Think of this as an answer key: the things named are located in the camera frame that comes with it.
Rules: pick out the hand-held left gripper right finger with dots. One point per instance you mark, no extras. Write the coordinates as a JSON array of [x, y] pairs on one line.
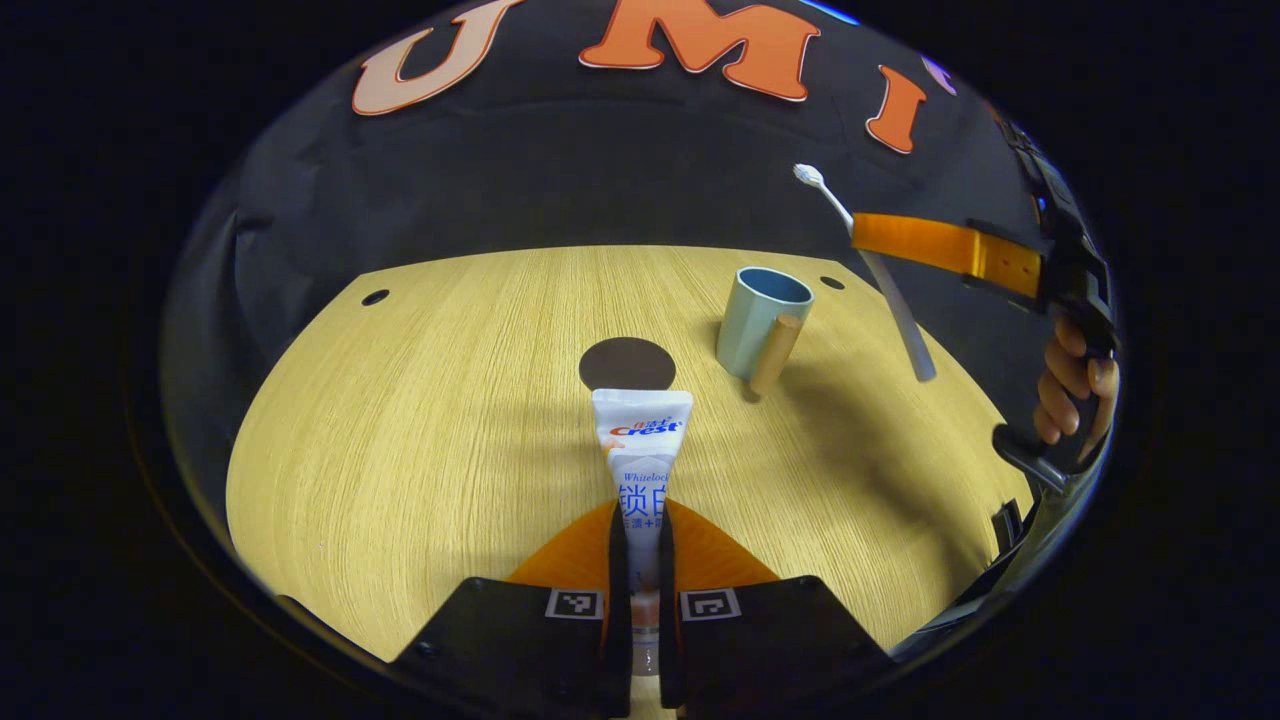
[[780, 640]]

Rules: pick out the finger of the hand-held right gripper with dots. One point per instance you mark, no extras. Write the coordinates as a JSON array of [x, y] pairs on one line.
[[930, 245]]

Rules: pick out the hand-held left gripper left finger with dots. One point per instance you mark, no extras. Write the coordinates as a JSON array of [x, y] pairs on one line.
[[500, 640]]

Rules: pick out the white toothbrush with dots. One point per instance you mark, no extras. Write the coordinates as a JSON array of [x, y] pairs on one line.
[[895, 310]]

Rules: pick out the light blue cup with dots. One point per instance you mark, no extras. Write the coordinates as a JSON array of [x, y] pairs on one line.
[[745, 325]]

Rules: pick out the white toothpaste tube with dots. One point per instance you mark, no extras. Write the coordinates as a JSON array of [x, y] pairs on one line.
[[640, 450]]

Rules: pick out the dark brown round coaster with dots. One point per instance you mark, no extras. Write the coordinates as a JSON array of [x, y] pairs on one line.
[[627, 362]]

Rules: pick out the black backdrop cloth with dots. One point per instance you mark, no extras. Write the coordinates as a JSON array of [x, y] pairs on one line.
[[500, 190]]

